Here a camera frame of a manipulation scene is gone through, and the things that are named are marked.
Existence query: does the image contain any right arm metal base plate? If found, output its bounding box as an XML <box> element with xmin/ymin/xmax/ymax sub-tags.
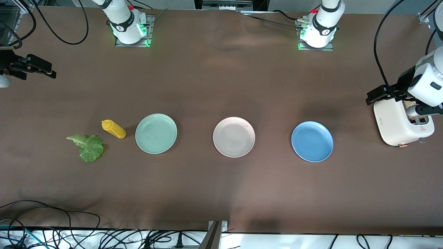
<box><xmin>115</xmin><ymin>15</ymin><xmax>153</xmax><ymax>47</ymax></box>

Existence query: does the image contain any black electronics box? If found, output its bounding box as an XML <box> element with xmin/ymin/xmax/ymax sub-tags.
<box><xmin>194</xmin><ymin>0</ymin><xmax>270</xmax><ymax>12</ymax></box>

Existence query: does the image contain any grey metal bracket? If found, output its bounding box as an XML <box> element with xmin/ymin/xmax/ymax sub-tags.
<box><xmin>207</xmin><ymin>220</ymin><xmax>229</xmax><ymax>249</ymax></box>

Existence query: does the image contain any blue plate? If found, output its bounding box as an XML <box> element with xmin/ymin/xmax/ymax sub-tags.
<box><xmin>291</xmin><ymin>121</ymin><xmax>334</xmax><ymax>163</ymax></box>

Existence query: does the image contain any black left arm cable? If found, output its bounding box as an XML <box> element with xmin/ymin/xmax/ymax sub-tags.
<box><xmin>373</xmin><ymin>0</ymin><xmax>437</xmax><ymax>104</ymax></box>

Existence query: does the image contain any beige plate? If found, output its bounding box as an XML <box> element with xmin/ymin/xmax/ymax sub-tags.
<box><xmin>212</xmin><ymin>117</ymin><xmax>256</xmax><ymax>158</ymax></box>

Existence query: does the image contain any metal equipment rack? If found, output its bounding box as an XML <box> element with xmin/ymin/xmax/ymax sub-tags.
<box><xmin>0</xmin><ymin>0</ymin><xmax>35</xmax><ymax>47</ymax></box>

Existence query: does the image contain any yellow mustard squeeze bottle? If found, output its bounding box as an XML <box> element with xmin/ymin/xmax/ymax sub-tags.
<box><xmin>101</xmin><ymin>119</ymin><xmax>127</xmax><ymax>139</ymax></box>

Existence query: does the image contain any aluminium frame profile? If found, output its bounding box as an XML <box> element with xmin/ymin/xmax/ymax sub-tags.
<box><xmin>417</xmin><ymin>0</ymin><xmax>443</xmax><ymax>24</ymax></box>

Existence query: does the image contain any black braided cable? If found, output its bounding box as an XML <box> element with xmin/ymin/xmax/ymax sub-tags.
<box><xmin>247</xmin><ymin>15</ymin><xmax>301</xmax><ymax>29</ymax></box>

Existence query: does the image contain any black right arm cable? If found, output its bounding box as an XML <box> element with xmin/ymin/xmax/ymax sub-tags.
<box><xmin>30</xmin><ymin>0</ymin><xmax>89</xmax><ymax>45</ymax></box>

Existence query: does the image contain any black rack cable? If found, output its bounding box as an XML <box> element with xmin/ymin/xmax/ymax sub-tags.
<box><xmin>0</xmin><ymin>0</ymin><xmax>37</xmax><ymax>49</ymax></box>

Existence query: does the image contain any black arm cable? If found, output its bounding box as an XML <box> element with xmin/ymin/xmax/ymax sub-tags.
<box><xmin>373</xmin><ymin>0</ymin><xmax>437</xmax><ymax>104</ymax></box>
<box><xmin>30</xmin><ymin>0</ymin><xmax>89</xmax><ymax>45</ymax></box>

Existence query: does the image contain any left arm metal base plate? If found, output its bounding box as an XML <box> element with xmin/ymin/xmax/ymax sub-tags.
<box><xmin>297</xmin><ymin>17</ymin><xmax>334</xmax><ymax>52</ymax></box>

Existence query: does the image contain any teal floor cable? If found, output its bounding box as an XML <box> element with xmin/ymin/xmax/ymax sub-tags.
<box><xmin>0</xmin><ymin>225</ymin><xmax>38</xmax><ymax>248</ymax></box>

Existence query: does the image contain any green lettuce leaf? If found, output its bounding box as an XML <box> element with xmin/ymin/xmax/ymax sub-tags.
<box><xmin>66</xmin><ymin>134</ymin><xmax>105</xmax><ymax>163</ymax></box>

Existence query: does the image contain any cream white toaster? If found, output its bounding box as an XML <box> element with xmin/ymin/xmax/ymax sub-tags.
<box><xmin>373</xmin><ymin>97</ymin><xmax>435</xmax><ymax>147</ymax></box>

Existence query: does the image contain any mint green plate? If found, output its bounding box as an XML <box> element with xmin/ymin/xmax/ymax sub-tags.
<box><xmin>135</xmin><ymin>113</ymin><xmax>178</xmax><ymax>155</ymax></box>

